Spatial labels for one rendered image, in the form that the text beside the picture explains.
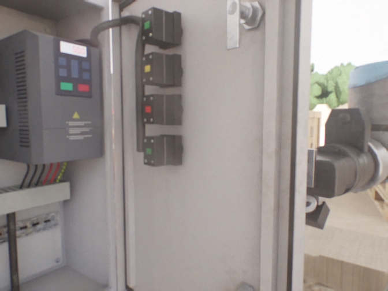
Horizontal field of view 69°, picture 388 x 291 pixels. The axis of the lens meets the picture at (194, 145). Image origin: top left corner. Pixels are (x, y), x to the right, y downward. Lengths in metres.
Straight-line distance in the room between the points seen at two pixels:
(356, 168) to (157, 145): 0.27
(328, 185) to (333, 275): 1.32
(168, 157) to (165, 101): 0.08
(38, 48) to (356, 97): 0.55
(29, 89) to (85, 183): 0.25
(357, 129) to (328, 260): 1.23
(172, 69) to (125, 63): 0.17
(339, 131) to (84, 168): 0.52
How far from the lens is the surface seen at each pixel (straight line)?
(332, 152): 0.44
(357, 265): 1.63
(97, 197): 0.66
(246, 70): 0.35
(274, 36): 0.32
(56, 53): 0.55
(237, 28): 0.32
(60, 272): 0.81
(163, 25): 0.43
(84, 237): 0.74
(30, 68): 0.56
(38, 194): 0.67
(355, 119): 0.48
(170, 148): 0.42
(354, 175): 0.43
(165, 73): 0.42
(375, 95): 0.58
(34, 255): 0.77
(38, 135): 0.54
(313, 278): 1.71
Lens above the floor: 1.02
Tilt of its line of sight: 5 degrees down
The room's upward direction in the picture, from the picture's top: straight up
